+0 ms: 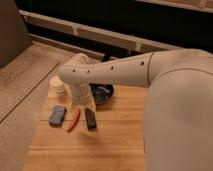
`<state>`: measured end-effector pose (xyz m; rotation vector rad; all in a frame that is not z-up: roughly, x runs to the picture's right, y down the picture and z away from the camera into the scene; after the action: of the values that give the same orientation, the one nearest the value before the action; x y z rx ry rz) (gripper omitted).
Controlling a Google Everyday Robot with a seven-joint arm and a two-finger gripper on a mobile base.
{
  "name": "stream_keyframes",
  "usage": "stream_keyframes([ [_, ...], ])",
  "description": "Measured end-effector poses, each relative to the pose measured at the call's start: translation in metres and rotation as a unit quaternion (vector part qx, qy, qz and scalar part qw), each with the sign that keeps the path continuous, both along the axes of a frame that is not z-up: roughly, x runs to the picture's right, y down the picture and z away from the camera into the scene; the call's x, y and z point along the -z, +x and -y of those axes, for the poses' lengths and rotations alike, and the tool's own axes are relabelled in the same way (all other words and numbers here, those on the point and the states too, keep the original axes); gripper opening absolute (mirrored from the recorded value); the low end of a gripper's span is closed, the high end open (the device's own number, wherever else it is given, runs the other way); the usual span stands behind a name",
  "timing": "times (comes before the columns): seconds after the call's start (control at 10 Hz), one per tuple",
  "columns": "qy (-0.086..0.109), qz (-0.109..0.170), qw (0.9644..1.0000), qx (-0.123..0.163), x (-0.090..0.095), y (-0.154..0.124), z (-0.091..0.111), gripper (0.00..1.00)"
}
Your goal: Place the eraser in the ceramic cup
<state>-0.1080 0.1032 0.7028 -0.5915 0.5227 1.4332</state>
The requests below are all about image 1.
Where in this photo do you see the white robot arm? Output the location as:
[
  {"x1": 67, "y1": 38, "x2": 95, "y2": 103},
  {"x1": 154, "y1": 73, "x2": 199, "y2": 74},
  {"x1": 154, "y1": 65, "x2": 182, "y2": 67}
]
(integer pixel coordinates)
[{"x1": 59, "y1": 49, "x2": 213, "y2": 171}]

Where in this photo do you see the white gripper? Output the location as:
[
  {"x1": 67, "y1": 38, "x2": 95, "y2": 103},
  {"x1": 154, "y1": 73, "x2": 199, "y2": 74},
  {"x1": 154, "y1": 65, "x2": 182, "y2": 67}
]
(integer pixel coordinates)
[{"x1": 69, "y1": 84, "x2": 97, "y2": 132}]

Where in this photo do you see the black bowl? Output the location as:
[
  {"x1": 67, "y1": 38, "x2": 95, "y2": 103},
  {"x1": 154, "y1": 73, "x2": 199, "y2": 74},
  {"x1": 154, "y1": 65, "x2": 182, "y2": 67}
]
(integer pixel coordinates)
[{"x1": 90, "y1": 84, "x2": 114, "y2": 105}]

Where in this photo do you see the white ceramic cup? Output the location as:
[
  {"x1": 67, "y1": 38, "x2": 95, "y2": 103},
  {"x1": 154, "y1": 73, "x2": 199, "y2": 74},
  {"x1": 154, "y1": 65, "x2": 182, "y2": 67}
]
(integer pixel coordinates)
[{"x1": 50, "y1": 75, "x2": 66, "y2": 95}]

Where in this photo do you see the orange carrot toy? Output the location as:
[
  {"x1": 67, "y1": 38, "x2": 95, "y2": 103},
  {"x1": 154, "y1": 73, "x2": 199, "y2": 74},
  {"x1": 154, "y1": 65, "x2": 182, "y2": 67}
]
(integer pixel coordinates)
[{"x1": 67, "y1": 107, "x2": 81, "y2": 132}]

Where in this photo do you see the black eraser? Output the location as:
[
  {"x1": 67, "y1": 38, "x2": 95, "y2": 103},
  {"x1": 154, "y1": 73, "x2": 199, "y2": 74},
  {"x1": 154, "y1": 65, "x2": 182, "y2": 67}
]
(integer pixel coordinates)
[{"x1": 85, "y1": 107, "x2": 97, "y2": 130}]

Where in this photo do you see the white wooden rail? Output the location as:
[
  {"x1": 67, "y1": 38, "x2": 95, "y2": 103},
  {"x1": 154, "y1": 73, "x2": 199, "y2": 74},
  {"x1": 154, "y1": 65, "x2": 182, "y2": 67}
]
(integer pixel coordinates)
[{"x1": 19, "y1": 10, "x2": 179, "y2": 53}]

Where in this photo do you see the blue sponge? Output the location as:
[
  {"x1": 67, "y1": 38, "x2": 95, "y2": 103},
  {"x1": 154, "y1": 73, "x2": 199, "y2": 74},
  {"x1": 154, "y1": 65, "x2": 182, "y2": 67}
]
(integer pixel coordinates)
[{"x1": 49, "y1": 106, "x2": 66, "y2": 127}]

